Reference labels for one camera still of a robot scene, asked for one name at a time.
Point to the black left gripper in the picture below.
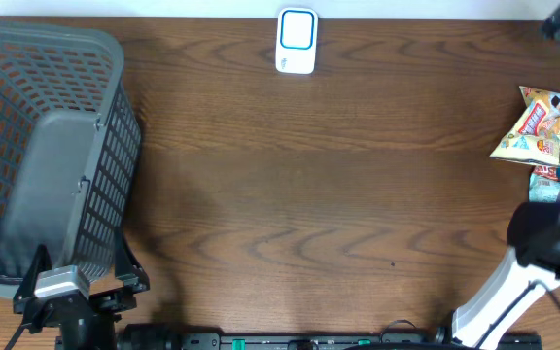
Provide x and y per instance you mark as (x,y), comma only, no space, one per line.
(130,284)

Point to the yellow snack bag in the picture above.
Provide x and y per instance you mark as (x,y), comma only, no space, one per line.
(535,137)

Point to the red chocolate bar wrapper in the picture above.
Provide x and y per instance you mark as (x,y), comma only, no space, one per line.
(548,172)

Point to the white teal wipes pack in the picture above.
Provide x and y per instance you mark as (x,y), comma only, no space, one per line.
(542,189)

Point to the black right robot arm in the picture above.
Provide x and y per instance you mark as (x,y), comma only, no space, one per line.
(530,268)

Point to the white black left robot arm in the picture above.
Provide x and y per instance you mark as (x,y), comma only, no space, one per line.
(103,335)

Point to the white barcode scanner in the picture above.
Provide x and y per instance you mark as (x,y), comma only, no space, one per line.
(296,41)

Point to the grey plastic basket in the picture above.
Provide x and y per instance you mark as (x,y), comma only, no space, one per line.
(69,144)

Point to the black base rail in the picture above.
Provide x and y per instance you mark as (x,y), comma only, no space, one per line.
(387,341)

